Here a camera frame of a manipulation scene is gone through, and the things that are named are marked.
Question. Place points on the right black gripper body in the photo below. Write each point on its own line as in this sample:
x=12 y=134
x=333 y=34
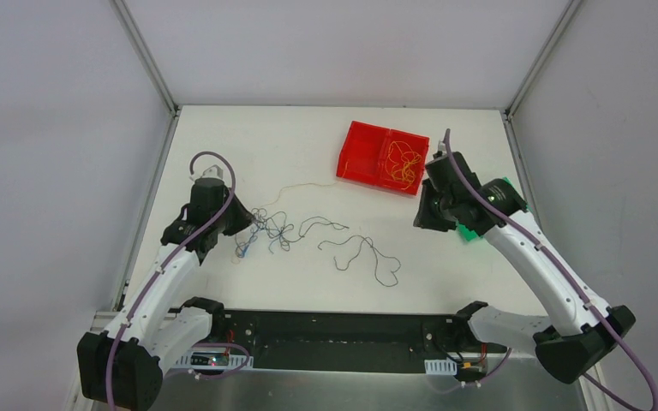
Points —
x=427 y=205

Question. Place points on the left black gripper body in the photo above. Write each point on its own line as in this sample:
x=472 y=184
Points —
x=237 y=220

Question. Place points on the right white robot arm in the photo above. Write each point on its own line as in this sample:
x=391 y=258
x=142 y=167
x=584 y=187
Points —
x=578 y=329

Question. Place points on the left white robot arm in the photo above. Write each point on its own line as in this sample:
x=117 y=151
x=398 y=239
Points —
x=124 y=365

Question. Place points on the green plastic bin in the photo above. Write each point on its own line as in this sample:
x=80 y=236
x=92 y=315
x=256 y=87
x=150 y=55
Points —
x=490 y=206

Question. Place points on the right red bin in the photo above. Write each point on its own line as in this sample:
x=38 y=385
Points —
x=402 y=162

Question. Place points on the red bin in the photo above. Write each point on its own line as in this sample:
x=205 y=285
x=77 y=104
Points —
x=402 y=162
x=360 y=156

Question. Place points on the left red bin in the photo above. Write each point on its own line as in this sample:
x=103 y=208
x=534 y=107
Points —
x=360 y=156

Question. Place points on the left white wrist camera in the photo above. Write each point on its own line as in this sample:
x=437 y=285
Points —
x=213 y=172

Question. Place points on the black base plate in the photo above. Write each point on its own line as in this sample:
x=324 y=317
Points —
x=335 y=342

